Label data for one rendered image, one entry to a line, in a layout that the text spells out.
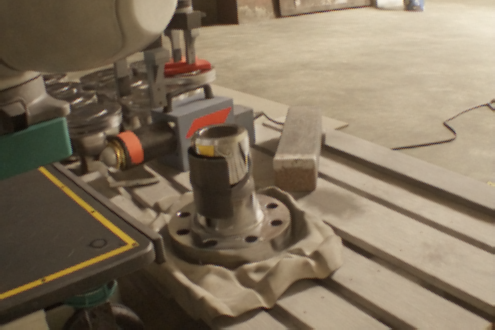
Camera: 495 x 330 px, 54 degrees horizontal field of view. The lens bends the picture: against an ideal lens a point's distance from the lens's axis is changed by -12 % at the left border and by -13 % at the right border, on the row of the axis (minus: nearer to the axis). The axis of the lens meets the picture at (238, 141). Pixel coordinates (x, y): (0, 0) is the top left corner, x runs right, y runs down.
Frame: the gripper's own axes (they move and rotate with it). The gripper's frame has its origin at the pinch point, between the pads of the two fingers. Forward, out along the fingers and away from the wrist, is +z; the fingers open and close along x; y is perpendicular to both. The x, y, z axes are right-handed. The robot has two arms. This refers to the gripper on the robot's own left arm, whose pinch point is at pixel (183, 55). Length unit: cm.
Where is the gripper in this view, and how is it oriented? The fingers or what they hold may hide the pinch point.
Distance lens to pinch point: 158.7
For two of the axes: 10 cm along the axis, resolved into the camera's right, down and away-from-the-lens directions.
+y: 7.3, -2.9, 6.2
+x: -6.8, -1.9, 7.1
